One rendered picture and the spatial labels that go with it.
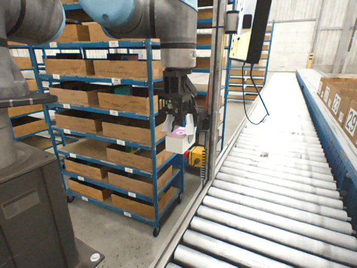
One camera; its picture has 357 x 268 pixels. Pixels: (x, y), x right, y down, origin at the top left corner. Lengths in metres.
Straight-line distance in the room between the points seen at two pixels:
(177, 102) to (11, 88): 0.33
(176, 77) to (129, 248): 1.39
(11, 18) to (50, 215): 0.41
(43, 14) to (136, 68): 0.74
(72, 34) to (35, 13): 0.98
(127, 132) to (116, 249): 0.83
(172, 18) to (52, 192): 0.46
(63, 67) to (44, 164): 1.25
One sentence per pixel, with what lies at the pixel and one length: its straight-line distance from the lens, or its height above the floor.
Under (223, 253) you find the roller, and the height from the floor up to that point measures 0.74.
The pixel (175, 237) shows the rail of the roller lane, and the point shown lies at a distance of 0.74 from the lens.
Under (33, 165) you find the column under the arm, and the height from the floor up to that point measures 1.08.
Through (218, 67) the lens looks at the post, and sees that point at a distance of 0.84.
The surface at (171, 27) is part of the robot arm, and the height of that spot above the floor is 1.34.
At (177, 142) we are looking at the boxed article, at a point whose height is 1.05.
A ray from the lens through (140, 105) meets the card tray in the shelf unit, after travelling 1.31.
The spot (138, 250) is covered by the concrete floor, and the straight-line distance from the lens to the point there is 1.71.
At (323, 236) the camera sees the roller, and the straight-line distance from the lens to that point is 0.88.
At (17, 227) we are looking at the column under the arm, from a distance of 0.56.
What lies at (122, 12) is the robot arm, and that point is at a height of 1.35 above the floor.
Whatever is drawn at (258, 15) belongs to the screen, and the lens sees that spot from 0.83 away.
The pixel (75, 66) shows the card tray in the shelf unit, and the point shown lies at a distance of 1.63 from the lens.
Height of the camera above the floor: 1.29
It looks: 21 degrees down
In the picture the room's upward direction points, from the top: straight up
